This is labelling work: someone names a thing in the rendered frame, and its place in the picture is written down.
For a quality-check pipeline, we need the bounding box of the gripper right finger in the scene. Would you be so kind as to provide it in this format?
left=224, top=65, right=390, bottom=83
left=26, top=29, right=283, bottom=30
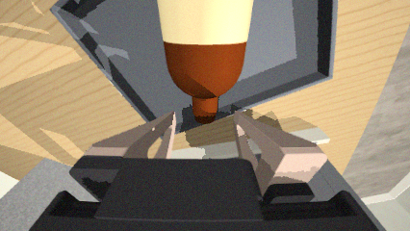
left=233, top=111, right=327, bottom=196

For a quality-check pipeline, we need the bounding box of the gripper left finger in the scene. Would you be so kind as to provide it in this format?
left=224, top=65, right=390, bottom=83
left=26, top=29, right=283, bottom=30
left=83, top=111, right=176, bottom=159

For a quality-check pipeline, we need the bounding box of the grey divided crate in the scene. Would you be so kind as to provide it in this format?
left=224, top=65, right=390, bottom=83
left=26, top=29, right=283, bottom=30
left=307, top=159, right=386, bottom=231

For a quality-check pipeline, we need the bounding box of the brown bottle with beige label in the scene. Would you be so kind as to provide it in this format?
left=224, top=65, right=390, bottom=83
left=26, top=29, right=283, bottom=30
left=157, top=0, right=253, bottom=124

